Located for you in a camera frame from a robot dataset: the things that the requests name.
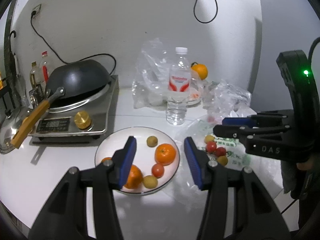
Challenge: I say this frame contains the clear water bottle red label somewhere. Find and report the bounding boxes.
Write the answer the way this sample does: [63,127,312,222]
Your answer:
[166,47,192,125]

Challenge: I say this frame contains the small white dish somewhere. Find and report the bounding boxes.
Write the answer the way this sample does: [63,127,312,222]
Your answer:
[186,87,202,105]

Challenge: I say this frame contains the grey door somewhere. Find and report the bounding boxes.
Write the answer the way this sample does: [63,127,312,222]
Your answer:
[257,0,320,120]

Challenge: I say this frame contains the black cooker power cable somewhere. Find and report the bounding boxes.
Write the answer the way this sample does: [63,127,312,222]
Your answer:
[30,12,117,77]

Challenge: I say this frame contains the black wok with wooden handle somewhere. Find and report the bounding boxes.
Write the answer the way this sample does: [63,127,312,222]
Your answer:
[10,59,112,148]

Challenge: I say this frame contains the crumpled clear plastic bag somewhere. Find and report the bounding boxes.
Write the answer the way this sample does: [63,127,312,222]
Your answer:
[202,79,252,120]

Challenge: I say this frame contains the dark oil bottle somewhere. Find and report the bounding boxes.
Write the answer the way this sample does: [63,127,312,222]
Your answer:
[29,62,42,90]

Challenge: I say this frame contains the red label sauce bottle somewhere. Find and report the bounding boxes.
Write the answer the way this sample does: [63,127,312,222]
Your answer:
[40,51,51,83]

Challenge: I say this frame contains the stainless steel induction cooker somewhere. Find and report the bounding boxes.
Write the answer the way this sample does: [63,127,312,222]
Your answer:
[27,74,119,140]

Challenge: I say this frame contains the orange with stem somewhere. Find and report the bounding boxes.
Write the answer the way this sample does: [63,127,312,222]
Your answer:
[191,62,208,80]

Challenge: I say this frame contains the steel pot lid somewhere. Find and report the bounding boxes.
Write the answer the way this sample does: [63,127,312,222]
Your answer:
[0,106,32,155]

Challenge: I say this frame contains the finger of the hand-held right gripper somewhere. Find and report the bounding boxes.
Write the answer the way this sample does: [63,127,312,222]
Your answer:
[213,124,290,142]
[222,112,288,128]

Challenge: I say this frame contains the dark speckled wall post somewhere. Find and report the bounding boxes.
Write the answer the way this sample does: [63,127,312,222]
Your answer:
[3,2,23,110]

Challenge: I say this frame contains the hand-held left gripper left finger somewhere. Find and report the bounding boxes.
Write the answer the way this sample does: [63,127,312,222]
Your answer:
[27,135,137,240]

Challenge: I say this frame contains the brass knob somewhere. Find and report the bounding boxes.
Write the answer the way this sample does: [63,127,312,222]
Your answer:
[74,111,92,130]

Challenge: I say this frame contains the black range hood cable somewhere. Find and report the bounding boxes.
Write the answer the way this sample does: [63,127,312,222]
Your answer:
[194,0,218,23]

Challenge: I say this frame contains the white plate with dark rim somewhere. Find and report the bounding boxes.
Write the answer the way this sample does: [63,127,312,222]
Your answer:
[94,126,180,193]

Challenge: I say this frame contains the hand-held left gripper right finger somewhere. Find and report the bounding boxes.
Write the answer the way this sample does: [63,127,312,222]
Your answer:
[184,137,292,240]

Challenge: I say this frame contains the tall clear plastic bag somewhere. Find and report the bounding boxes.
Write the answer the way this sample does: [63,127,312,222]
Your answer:
[132,38,175,109]

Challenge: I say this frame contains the black metal rack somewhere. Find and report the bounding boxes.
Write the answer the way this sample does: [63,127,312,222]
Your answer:
[0,77,15,110]

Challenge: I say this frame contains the black umbrella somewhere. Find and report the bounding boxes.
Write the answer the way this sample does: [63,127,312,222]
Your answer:
[9,30,30,105]

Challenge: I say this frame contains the white wall socket with plug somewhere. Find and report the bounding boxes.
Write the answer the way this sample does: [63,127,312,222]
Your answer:
[31,4,42,18]

